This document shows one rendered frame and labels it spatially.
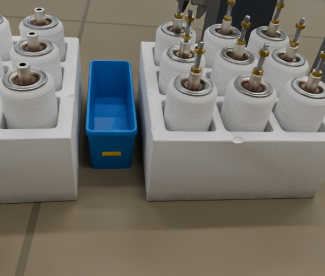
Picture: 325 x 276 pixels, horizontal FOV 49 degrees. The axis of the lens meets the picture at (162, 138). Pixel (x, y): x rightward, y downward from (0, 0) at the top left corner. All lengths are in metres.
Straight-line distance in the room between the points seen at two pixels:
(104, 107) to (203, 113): 0.42
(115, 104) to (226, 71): 0.37
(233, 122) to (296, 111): 0.12
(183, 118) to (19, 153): 0.30
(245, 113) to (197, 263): 0.30
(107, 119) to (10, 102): 0.37
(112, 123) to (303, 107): 0.48
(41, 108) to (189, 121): 0.27
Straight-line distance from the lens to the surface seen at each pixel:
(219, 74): 0.79
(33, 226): 0.76
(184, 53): 0.76
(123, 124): 0.95
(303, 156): 0.77
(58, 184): 0.74
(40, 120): 0.68
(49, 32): 0.85
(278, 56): 0.84
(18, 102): 0.65
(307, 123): 0.75
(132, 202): 0.77
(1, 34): 0.88
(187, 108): 0.65
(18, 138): 0.66
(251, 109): 0.68
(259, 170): 0.76
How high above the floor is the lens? 0.61
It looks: 41 degrees down
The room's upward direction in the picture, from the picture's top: 7 degrees clockwise
